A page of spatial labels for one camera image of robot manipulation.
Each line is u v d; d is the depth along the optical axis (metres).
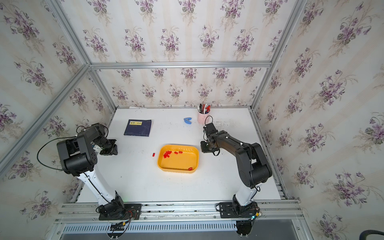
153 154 0.93
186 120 1.11
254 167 0.47
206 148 0.82
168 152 0.94
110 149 0.85
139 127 1.07
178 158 0.92
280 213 0.74
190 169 0.86
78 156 0.53
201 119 1.08
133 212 0.73
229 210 0.73
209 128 0.76
